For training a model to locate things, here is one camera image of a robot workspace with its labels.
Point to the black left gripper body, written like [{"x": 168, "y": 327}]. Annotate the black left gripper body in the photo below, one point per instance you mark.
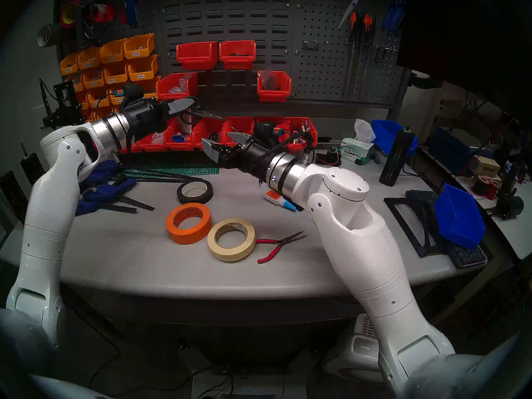
[{"x": 143, "y": 117}]

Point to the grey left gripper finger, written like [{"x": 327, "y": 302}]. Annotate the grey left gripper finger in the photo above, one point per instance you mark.
[{"x": 181, "y": 104}]

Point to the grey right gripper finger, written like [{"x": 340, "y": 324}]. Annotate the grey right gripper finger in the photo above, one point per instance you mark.
[
  {"x": 213, "y": 152},
  {"x": 239, "y": 137}
]

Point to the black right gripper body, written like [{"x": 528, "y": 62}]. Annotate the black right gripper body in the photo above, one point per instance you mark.
[{"x": 251, "y": 157}]

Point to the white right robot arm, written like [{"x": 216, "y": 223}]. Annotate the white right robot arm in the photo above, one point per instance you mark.
[{"x": 365, "y": 252}]

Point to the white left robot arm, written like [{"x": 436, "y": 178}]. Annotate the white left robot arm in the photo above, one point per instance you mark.
[{"x": 50, "y": 219}]

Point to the black tape roll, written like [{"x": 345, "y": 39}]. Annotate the black tape roll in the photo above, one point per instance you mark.
[{"x": 195, "y": 200}]

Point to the orange tape roll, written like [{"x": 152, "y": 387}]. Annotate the orange tape roll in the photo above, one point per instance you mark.
[{"x": 174, "y": 232}]

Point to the beige masking tape roll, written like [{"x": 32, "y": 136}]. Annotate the beige masking tape roll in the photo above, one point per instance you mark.
[{"x": 214, "y": 244}]

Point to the metal pegboard hook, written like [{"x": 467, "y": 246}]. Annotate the metal pegboard hook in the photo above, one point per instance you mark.
[{"x": 304, "y": 45}]

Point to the red tape roll yellow core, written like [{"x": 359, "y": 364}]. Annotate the red tape roll yellow core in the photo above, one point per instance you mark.
[{"x": 63, "y": 13}]

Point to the red shelf bin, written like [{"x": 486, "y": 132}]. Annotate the red shelf bin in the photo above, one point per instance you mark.
[
  {"x": 179, "y": 146},
  {"x": 145, "y": 145},
  {"x": 212, "y": 130},
  {"x": 241, "y": 124},
  {"x": 305, "y": 126}
]

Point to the small printed parts bag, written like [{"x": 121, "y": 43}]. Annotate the small printed parts bag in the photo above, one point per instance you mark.
[{"x": 157, "y": 138}]

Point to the green cutting mat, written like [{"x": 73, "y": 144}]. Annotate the green cutting mat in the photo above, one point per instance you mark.
[{"x": 187, "y": 170}]

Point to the small blue part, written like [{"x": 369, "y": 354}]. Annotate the small blue part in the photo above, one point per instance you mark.
[{"x": 178, "y": 138}]

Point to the yellow parts bin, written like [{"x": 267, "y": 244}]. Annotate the yellow parts bin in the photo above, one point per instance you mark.
[
  {"x": 77, "y": 84},
  {"x": 151, "y": 83},
  {"x": 143, "y": 70},
  {"x": 84, "y": 101},
  {"x": 88, "y": 60},
  {"x": 102, "y": 111},
  {"x": 116, "y": 76},
  {"x": 139, "y": 48},
  {"x": 112, "y": 54},
  {"x": 89, "y": 116},
  {"x": 68, "y": 65},
  {"x": 93, "y": 81},
  {"x": 99, "y": 99},
  {"x": 117, "y": 95}
]

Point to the glue bottle with blue cap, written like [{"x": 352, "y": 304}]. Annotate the glue bottle with blue cap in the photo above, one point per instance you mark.
[{"x": 276, "y": 198}]

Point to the clear bag black parts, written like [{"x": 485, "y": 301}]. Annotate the clear bag black parts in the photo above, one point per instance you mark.
[{"x": 269, "y": 80}]

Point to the small circuit board device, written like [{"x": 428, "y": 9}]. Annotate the small circuit board device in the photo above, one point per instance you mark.
[{"x": 328, "y": 157}]

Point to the black soldering iron pen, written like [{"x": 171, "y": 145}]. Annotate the black soldering iron pen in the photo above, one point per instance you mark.
[{"x": 45, "y": 97}]

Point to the Kimtech tissue box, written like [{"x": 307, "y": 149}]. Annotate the Kimtech tissue box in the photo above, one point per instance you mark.
[{"x": 355, "y": 153}]

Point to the blue and red hanging tool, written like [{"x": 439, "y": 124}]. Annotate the blue and red hanging tool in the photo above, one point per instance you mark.
[{"x": 132, "y": 7}]

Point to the red and black hanging clamp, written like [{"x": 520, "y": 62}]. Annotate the red and black hanging clamp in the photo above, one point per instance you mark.
[{"x": 104, "y": 12}]

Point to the black cylinder with rod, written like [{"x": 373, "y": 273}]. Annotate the black cylinder with rod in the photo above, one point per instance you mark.
[{"x": 31, "y": 165}]

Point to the blue plastic bin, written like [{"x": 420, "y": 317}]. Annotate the blue plastic bin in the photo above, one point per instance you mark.
[
  {"x": 384, "y": 132},
  {"x": 457, "y": 217}
]

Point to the tall black bottle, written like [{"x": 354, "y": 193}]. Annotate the tall black bottle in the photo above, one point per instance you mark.
[{"x": 395, "y": 161}]

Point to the black ribbed cylinder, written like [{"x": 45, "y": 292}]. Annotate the black ribbed cylinder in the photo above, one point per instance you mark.
[{"x": 10, "y": 194}]

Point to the metal tool rack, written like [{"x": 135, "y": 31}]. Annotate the metal tool rack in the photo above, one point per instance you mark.
[{"x": 374, "y": 49}]

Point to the black carabiner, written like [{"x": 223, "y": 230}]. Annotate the black carabiner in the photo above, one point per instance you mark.
[{"x": 379, "y": 55}]

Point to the dark blue crate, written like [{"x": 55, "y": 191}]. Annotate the dark blue crate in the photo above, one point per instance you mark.
[{"x": 444, "y": 149}]

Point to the black power strip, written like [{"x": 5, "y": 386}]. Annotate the black power strip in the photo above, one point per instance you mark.
[{"x": 249, "y": 369}]

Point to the white air purifier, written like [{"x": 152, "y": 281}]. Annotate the white air purifier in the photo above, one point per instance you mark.
[{"x": 353, "y": 356}]

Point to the small cardboard box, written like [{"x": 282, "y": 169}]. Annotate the small cardboard box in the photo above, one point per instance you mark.
[{"x": 485, "y": 166}]

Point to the black keyboard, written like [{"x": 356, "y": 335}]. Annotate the black keyboard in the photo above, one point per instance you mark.
[{"x": 467, "y": 257}]

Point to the black monitor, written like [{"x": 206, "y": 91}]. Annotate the black monitor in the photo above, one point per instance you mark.
[{"x": 457, "y": 36}]

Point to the black desk device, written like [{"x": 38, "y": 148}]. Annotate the black desk device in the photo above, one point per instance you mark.
[{"x": 511, "y": 206}]

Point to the red wall bin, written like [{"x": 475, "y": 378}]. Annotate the red wall bin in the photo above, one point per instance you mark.
[
  {"x": 174, "y": 92},
  {"x": 274, "y": 94},
  {"x": 197, "y": 58},
  {"x": 237, "y": 58}
]

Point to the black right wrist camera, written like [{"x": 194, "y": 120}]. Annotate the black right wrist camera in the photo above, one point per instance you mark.
[{"x": 266, "y": 130}]

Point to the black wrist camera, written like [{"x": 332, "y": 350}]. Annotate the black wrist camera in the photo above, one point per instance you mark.
[
  {"x": 133, "y": 91},
  {"x": 266, "y": 130}
]

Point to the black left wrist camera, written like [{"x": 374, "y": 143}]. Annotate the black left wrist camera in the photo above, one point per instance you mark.
[{"x": 133, "y": 91}]

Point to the grey duct tape roll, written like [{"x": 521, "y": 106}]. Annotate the grey duct tape roll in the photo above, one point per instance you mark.
[{"x": 54, "y": 33}]

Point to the grey pegboard wall panel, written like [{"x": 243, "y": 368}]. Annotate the grey pegboard wall panel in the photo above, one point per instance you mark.
[{"x": 316, "y": 11}]

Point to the black frame stand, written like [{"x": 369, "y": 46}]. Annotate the black frame stand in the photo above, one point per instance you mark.
[{"x": 422, "y": 213}]

